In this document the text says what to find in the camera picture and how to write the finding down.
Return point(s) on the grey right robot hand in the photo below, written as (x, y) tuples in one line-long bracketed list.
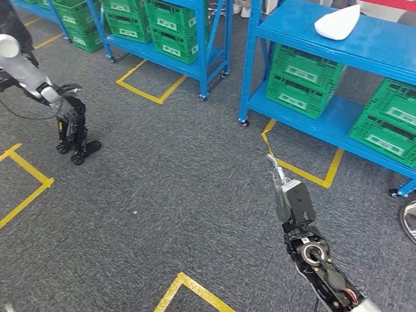
[(279, 198)]

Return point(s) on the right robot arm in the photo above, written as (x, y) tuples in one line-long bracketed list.
[(325, 275)]

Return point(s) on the blue metal shelf rack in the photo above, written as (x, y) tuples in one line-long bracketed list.
[(201, 64), (374, 43), (38, 10)]

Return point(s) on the yellow floor tape square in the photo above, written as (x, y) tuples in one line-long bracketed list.
[(31, 168), (302, 173), (201, 290)]

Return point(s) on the chrome pole stand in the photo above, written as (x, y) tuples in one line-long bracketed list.
[(409, 224)]

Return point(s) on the white plastic mirror cover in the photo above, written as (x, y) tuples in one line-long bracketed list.
[(337, 23)]

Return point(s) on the person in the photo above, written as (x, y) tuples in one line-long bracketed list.
[(241, 9)]

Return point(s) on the red floor tape strip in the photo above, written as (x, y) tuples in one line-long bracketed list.
[(389, 4)]

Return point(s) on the humanoid robot with black feet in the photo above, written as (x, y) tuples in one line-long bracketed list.
[(29, 75)]

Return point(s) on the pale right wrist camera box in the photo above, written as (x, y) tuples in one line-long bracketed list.
[(299, 202)]

